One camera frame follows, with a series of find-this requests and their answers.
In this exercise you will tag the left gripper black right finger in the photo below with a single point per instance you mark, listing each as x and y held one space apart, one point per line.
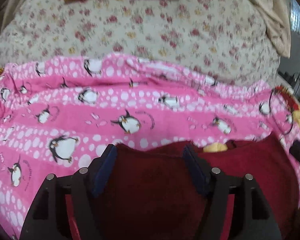
236 207

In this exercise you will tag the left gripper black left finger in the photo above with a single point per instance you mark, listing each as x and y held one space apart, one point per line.
63 206

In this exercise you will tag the dark red garment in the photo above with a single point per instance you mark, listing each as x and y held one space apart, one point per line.
150 194

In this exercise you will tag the red yellow blanket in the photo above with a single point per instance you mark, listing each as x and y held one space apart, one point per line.
291 101

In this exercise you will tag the black hair band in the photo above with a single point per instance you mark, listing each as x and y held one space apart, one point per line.
280 112

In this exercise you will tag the pink penguin blanket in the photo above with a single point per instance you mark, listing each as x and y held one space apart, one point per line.
56 116

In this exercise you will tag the floral cream bedsheet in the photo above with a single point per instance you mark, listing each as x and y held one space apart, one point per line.
223 38

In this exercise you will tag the beige curtain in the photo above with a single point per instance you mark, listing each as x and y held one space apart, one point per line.
276 17

